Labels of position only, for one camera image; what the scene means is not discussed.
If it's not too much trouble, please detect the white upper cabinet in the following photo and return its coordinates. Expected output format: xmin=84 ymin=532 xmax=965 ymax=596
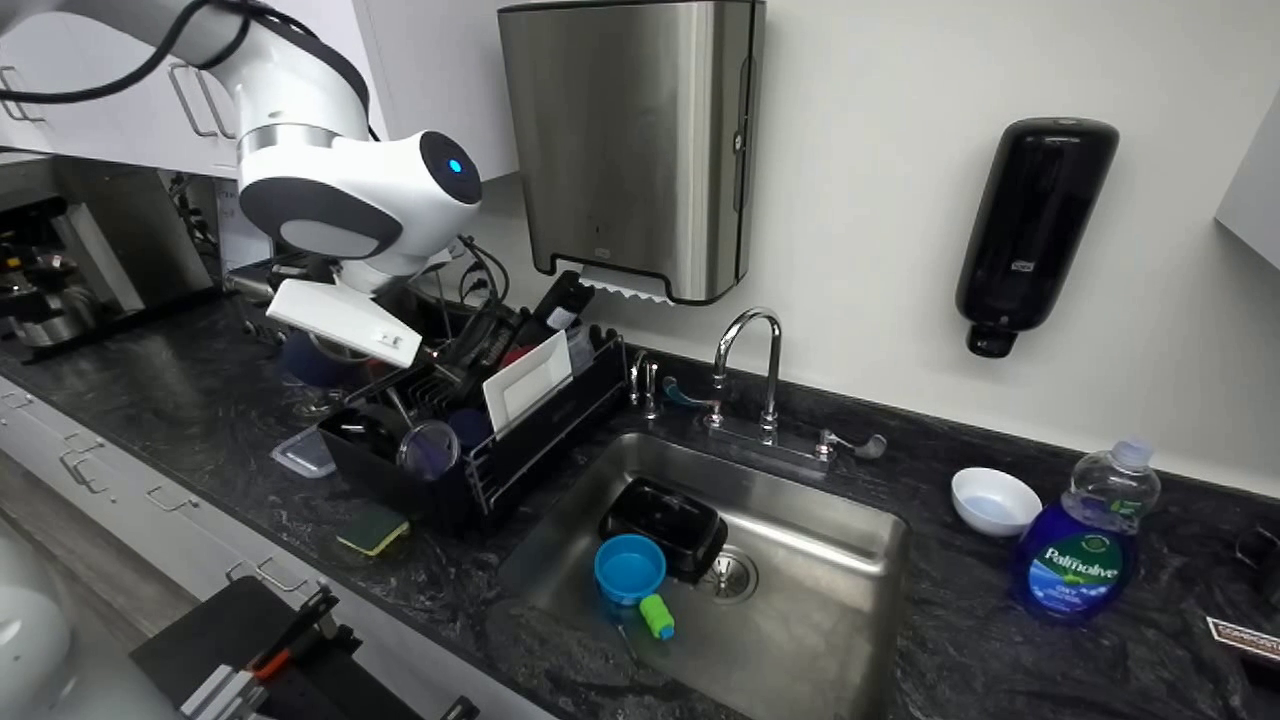
xmin=0 ymin=0 xmax=526 ymax=183

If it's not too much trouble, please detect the small white bowl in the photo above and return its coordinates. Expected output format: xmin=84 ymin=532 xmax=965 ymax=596
xmin=953 ymin=469 xmax=1045 ymax=534

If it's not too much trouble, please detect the clear purple glass cup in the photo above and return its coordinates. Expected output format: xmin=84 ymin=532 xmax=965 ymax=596
xmin=397 ymin=421 xmax=461 ymax=483

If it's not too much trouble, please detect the blue dish soap bottle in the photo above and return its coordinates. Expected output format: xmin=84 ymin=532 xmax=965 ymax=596
xmin=1018 ymin=439 xmax=1161 ymax=622

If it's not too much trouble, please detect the steel paper towel dispenser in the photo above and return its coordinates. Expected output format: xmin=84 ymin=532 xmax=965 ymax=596
xmin=497 ymin=0 xmax=766 ymax=303

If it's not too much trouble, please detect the chrome faucet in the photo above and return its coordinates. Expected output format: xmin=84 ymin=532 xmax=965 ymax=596
xmin=706 ymin=309 xmax=792 ymax=445

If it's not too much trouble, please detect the black tray with pens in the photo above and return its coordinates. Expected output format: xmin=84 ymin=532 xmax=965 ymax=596
xmin=131 ymin=580 xmax=421 ymax=720

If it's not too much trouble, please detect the stainless steel sink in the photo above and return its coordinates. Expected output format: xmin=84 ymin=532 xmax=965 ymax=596
xmin=504 ymin=431 xmax=908 ymax=720

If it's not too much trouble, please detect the green yellow sponge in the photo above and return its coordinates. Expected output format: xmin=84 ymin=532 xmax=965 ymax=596
xmin=336 ymin=506 xmax=410 ymax=561

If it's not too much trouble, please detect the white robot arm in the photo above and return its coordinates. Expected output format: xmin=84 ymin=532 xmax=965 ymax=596
xmin=0 ymin=0 xmax=486 ymax=291

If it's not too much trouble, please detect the light blue measuring cup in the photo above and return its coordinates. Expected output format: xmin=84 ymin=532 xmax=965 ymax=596
xmin=593 ymin=532 xmax=678 ymax=641

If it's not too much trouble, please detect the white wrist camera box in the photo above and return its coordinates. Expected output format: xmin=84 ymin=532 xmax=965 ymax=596
xmin=268 ymin=279 xmax=421 ymax=367

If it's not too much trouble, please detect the black dish rack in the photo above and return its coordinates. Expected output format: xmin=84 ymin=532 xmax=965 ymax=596
xmin=320 ymin=272 xmax=630 ymax=532

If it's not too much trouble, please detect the black container in sink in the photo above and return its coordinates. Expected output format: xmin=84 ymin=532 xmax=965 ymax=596
xmin=601 ymin=481 xmax=728 ymax=584

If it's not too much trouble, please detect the black soap dispenser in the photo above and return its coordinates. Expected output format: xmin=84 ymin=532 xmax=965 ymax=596
xmin=956 ymin=117 xmax=1122 ymax=358

